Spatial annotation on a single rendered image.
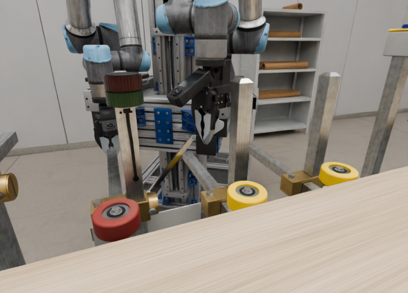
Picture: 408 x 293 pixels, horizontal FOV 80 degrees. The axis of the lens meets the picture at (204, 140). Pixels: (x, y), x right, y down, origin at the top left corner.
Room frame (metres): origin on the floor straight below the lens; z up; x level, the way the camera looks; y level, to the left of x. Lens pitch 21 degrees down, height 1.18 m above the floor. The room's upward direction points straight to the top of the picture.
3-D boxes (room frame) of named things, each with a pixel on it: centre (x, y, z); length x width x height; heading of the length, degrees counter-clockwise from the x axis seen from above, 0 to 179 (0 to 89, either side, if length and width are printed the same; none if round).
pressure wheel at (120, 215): (0.36, 0.16, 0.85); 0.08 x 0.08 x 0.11
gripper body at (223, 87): (0.61, -0.02, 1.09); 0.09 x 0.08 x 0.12; 131
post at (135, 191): (0.45, 0.15, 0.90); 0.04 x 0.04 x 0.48; 21
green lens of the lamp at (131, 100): (0.41, 0.13, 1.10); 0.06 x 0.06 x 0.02
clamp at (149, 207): (0.44, 0.17, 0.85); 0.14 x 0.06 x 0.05; 111
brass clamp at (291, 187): (0.62, -0.30, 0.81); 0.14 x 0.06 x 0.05; 111
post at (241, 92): (0.54, -0.08, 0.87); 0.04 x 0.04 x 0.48; 21
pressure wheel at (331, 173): (0.51, -0.32, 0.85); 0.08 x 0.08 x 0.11
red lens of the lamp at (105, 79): (0.41, 0.13, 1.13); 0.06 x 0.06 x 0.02
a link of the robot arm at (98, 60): (0.77, 0.32, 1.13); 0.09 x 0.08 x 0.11; 28
